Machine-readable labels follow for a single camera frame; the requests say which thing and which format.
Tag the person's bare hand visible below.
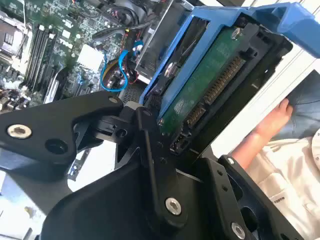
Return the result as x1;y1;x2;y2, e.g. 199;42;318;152
252;98;296;145

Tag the black disk wire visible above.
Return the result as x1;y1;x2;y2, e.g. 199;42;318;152
93;21;156;43

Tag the hard disk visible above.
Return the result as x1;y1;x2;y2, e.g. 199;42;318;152
138;1;320;158

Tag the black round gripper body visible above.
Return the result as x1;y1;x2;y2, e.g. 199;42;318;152
39;161;261;240

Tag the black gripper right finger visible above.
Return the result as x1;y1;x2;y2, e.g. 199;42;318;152
198;154;305;240

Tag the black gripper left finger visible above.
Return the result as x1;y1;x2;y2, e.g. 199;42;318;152
0;91;190;228

